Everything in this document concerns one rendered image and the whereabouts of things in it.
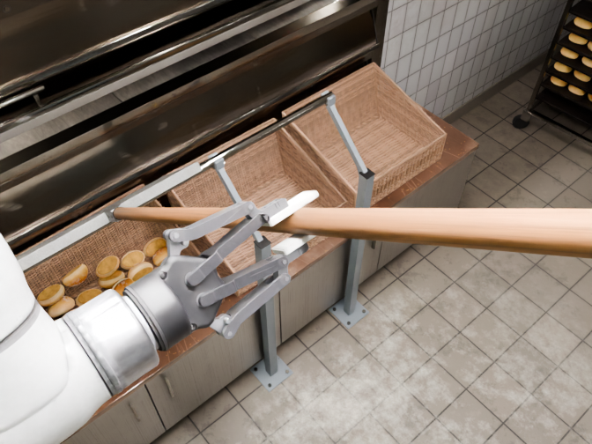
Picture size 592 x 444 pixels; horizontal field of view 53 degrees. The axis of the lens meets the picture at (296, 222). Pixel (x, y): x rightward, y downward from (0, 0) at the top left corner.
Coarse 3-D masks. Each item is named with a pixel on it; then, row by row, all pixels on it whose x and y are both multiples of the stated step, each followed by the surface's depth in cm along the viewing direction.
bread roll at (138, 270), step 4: (136, 264) 225; (140, 264) 224; (144, 264) 224; (148, 264) 225; (132, 268) 224; (136, 268) 223; (140, 268) 223; (144, 268) 224; (148, 268) 225; (152, 268) 227; (132, 272) 222; (136, 272) 222; (140, 272) 223; (144, 272) 225; (148, 272) 226; (128, 276) 223; (132, 276) 222; (136, 276) 223; (140, 276) 224; (136, 280) 224
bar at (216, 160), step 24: (288, 120) 198; (336, 120) 209; (240, 144) 190; (216, 168) 187; (360, 168) 213; (360, 192) 219; (264, 240) 193; (360, 240) 240; (360, 264) 255; (264, 312) 223; (336, 312) 285; (360, 312) 285; (264, 336) 239; (264, 360) 258; (264, 384) 262
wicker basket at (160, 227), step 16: (128, 192) 220; (112, 224) 221; (128, 224) 226; (144, 224) 231; (160, 224) 233; (176, 224) 218; (96, 240) 219; (112, 240) 224; (144, 240) 234; (64, 256) 214; (80, 256) 218; (96, 256) 222; (144, 256) 234; (32, 272) 208; (48, 272) 212; (64, 272) 216; (128, 272) 229; (32, 288) 210; (80, 288) 223; (96, 288) 224
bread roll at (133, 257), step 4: (132, 252) 228; (136, 252) 228; (140, 252) 229; (124, 256) 227; (128, 256) 227; (132, 256) 227; (136, 256) 228; (140, 256) 229; (124, 260) 226; (128, 260) 226; (132, 260) 227; (136, 260) 228; (140, 260) 228; (120, 264) 226; (124, 264) 226; (128, 264) 226; (132, 264) 227; (124, 268) 226; (128, 268) 226
